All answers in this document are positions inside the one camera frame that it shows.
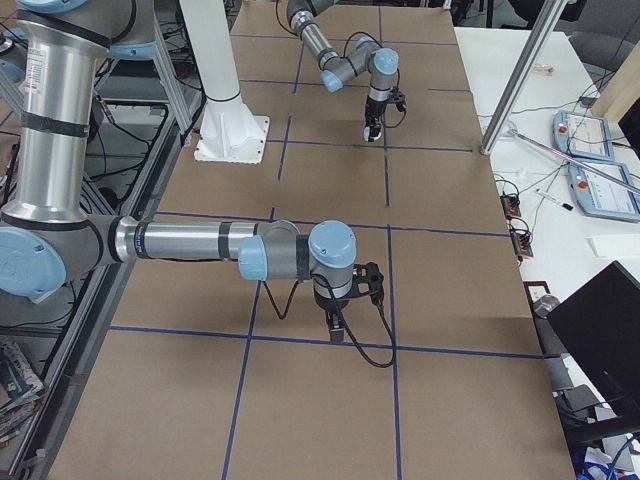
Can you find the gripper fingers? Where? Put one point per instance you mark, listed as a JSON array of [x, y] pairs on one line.
[[336, 326], [373, 121]]

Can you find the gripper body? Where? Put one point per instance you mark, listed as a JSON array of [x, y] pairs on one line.
[[330, 304], [373, 111]]

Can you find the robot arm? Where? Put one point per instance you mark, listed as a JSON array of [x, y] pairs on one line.
[[47, 240], [337, 69]]

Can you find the black marker pen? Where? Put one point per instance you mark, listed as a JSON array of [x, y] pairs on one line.
[[545, 195]]

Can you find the teach pendant far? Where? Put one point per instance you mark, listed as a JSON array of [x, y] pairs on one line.
[[583, 136]]

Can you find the teach pendant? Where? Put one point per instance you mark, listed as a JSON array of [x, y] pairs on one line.
[[599, 197], [583, 136]]

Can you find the metal cup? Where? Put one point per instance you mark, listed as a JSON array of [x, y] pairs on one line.
[[544, 305]]

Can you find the teach pendant near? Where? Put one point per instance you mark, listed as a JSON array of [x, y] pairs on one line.
[[599, 197]]

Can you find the white foam block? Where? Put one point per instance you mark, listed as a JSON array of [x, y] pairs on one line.
[[615, 246]]

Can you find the black monitor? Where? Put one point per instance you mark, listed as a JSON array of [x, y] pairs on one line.
[[599, 327]]

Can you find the stack of magazines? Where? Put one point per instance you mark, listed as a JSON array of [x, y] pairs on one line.
[[21, 387]]

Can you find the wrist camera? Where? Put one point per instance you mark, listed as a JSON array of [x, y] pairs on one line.
[[398, 99], [368, 281]]

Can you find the aluminium frame post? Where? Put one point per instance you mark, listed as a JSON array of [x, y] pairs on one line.
[[543, 27]]

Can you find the white camera mast pedestal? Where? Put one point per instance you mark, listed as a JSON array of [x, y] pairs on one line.
[[229, 131]]

